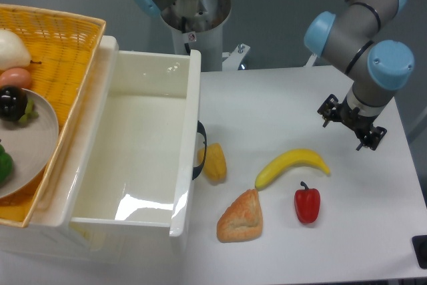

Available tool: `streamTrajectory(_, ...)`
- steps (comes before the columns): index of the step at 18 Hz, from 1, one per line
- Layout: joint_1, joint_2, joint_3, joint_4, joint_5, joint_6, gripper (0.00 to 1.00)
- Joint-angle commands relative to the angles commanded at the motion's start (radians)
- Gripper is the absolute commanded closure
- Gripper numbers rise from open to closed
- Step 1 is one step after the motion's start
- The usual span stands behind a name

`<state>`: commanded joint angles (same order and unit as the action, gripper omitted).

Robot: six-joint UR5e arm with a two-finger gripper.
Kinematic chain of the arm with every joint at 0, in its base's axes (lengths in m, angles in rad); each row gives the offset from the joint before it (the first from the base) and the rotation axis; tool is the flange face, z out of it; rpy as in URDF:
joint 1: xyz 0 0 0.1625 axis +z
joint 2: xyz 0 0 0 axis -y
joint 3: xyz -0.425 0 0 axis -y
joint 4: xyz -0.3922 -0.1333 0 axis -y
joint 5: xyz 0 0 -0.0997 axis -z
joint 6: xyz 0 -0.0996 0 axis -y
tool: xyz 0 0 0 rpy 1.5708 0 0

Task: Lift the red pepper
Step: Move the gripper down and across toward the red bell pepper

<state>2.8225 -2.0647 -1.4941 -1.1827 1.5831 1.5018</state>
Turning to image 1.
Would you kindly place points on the white pear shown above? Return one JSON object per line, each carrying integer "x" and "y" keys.
{"x": 14, "y": 52}

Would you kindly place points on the white drawer cabinet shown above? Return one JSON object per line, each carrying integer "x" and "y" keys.
{"x": 50, "y": 231}

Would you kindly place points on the yellow wicker basket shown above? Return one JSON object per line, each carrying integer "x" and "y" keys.
{"x": 65, "y": 44}

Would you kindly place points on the yellow bell pepper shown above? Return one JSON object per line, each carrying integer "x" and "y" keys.
{"x": 215, "y": 167}

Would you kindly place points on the green bell pepper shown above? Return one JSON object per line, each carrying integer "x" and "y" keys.
{"x": 6, "y": 165}

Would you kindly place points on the white open drawer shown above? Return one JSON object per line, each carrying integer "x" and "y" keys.
{"x": 140, "y": 168}

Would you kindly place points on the triangular bread pastry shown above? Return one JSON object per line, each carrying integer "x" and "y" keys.
{"x": 243, "y": 219}

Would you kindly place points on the grey plate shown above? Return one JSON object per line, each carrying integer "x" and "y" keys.
{"x": 30, "y": 146}

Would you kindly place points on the yellow banana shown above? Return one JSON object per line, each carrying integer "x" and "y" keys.
{"x": 285, "y": 161}

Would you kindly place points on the black object at table edge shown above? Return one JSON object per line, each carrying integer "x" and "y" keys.
{"x": 420, "y": 248}

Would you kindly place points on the red bell pepper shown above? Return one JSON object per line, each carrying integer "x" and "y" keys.
{"x": 307, "y": 204}

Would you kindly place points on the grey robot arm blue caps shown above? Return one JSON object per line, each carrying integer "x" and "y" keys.
{"x": 377, "y": 70}

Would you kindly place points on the pink egg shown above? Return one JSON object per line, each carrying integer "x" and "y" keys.
{"x": 17, "y": 76}

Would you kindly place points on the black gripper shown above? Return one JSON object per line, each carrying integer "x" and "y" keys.
{"x": 369, "y": 136}

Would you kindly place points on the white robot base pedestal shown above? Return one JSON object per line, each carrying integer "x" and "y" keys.
{"x": 198, "y": 25}

